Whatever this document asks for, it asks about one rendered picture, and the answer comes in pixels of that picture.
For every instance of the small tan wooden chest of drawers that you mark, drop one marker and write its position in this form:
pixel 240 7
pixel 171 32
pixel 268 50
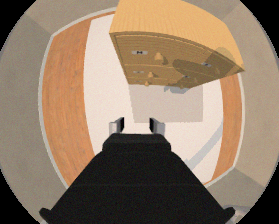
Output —
pixel 175 19

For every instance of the brown wooden drawer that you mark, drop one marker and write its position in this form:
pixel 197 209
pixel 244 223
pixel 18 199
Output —
pixel 142 48
pixel 146 81
pixel 187 75
pixel 177 83
pixel 213 64
pixel 150 71

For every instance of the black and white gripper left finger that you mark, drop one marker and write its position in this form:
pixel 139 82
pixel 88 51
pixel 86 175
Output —
pixel 116 126

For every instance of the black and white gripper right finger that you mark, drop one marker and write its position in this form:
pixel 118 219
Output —
pixel 156 127

